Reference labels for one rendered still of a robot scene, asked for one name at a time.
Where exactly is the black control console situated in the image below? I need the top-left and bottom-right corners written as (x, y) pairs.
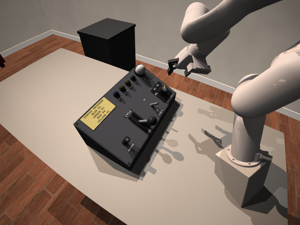
top-left (74, 63), bottom-right (176, 171)

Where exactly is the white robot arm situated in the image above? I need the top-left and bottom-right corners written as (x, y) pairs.
top-left (180, 0), bottom-right (300, 168)

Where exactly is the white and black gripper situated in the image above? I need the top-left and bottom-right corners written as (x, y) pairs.
top-left (167, 46), bottom-right (194, 77)

